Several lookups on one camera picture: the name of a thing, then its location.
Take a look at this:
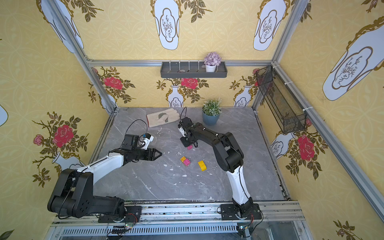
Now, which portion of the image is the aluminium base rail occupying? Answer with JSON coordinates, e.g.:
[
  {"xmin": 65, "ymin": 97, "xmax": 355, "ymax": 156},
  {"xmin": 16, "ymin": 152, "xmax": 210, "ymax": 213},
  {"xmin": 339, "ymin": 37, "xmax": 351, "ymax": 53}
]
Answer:
[{"xmin": 46, "ymin": 201, "xmax": 313, "ymax": 240}]

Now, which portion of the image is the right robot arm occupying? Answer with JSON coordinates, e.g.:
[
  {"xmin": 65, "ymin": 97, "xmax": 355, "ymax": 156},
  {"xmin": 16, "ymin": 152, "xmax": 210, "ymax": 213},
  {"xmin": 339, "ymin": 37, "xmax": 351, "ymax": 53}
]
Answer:
[{"xmin": 178, "ymin": 117, "xmax": 253, "ymax": 215}]

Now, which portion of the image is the yellow lego brick right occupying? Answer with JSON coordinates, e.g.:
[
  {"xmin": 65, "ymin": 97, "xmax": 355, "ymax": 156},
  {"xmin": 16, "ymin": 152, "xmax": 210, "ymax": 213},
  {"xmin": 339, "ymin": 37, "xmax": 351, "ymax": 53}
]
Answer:
[{"xmin": 198, "ymin": 161, "xmax": 207, "ymax": 172}]

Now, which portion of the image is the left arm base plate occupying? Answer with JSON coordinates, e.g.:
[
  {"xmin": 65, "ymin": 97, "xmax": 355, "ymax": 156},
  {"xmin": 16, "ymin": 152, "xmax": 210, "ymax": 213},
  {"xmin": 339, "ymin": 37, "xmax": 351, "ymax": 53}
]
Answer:
[{"xmin": 98, "ymin": 206, "xmax": 142, "ymax": 224}]

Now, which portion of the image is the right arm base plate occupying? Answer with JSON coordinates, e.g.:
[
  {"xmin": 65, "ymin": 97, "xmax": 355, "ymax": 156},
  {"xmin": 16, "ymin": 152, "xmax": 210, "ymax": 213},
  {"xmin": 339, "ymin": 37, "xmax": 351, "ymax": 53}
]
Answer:
[{"xmin": 219, "ymin": 202, "xmax": 263, "ymax": 221}]

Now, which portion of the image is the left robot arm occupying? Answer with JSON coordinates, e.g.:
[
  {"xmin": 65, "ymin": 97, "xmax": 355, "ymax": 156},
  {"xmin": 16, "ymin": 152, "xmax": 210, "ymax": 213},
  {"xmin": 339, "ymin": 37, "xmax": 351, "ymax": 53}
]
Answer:
[{"xmin": 47, "ymin": 134, "xmax": 162, "ymax": 221}]

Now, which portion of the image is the black wire basket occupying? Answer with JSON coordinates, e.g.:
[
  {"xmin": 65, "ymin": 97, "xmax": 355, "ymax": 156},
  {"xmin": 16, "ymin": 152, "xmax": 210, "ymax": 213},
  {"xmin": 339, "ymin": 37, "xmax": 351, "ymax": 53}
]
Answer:
[{"xmin": 255, "ymin": 66, "xmax": 307, "ymax": 134}]

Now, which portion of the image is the purple flower white pot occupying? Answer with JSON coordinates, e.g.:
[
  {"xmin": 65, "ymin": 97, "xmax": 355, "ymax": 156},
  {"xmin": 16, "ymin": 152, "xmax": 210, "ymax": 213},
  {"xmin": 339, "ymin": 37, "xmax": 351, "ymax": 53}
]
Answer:
[{"xmin": 204, "ymin": 52, "xmax": 222, "ymax": 73}]

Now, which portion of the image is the grey wall shelf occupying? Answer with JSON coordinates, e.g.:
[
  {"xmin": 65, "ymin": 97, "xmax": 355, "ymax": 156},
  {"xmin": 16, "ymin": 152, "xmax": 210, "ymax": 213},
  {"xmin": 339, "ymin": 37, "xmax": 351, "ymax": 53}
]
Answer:
[{"xmin": 160, "ymin": 61, "xmax": 228, "ymax": 79}]

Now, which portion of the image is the green plant blue pot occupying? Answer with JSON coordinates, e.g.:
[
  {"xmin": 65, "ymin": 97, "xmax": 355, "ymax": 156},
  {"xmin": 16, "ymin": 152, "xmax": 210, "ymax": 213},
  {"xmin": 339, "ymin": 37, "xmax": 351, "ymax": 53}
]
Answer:
[{"xmin": 202, "ymin": 99, "xmax": 222, "ymax": 126}]

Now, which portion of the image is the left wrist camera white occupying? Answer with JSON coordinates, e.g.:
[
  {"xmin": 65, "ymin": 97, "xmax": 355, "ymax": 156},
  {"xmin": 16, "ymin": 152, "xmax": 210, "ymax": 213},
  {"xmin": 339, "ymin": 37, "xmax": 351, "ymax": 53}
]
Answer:
[{"xmin": 141, "ymin": 134, "xmax": 154, "ymax": 150}]

